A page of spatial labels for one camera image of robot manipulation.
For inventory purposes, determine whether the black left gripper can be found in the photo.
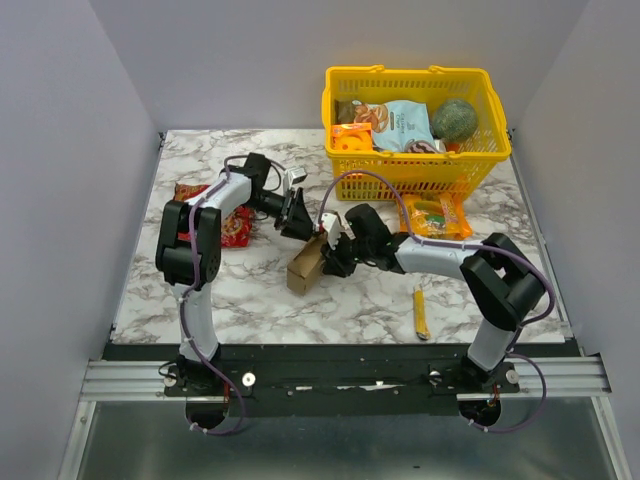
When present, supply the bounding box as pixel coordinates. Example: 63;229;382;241
242;187;320;243

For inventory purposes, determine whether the brown cardboard express box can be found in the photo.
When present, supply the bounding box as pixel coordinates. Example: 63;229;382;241
286;234;327;296

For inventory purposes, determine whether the yellow utility knife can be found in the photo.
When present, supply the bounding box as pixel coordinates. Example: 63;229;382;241
413;287;431;341

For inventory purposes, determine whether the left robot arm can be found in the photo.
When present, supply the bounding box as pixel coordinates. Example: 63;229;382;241
155;153;314;395

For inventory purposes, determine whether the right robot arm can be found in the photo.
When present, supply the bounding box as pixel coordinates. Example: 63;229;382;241
319;204;546;392

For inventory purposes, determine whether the orange Scrub Daddy sponge box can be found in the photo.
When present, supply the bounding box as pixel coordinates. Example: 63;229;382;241
330;122;373;152

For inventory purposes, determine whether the red snack bag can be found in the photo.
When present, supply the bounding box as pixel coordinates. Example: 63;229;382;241
173;183;254;249

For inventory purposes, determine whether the yellow plastic shopping basket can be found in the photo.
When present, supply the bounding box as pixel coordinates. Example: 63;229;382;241
321;65;511;201

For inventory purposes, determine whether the orange mango candy bag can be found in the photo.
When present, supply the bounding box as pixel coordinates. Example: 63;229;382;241
398;193;473;241

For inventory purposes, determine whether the light blue cassava chips bag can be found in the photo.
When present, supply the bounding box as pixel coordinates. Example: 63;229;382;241
352;100;435;153

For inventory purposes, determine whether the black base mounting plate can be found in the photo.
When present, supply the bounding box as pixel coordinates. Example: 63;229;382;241
87;342;584;418

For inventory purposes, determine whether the green netted melon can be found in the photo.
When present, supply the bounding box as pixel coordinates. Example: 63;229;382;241
431;98;479;143

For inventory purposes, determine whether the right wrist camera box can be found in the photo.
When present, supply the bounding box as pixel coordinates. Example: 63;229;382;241
311;211;345;251

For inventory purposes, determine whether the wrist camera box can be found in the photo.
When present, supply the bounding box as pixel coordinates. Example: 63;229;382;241
282;167;307;192
311;211;345;251

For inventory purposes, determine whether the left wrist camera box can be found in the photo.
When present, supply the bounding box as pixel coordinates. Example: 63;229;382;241
282;167;307;192

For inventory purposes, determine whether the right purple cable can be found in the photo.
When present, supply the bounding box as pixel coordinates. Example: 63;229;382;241
319;171;556;434

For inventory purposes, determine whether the purple cable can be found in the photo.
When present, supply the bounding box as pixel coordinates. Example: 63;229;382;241
179;155;289;436
319;171;556;434

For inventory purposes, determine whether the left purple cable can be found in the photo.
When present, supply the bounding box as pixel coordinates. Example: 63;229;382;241
179;155;289;436

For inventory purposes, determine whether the aluminium frame rail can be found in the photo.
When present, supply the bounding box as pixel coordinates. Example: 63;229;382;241
59;345;632;479

